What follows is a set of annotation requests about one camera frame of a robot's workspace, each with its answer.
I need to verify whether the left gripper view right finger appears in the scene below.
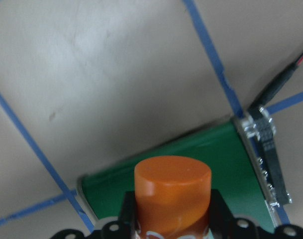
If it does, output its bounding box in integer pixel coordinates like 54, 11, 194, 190
209, 189, 303, 239

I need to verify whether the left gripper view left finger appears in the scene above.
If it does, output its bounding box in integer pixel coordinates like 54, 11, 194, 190
51, 191, 136, 239

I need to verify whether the orange cylinder with 4680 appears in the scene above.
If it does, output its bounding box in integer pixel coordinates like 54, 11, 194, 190
134, 156, 211, 239

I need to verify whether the green conveyor belt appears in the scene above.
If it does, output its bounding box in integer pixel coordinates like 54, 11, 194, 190
77, 122, 274, 232

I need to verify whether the red black conveyor cable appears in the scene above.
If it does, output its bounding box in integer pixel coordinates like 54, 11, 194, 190
248, 43, 303, 111

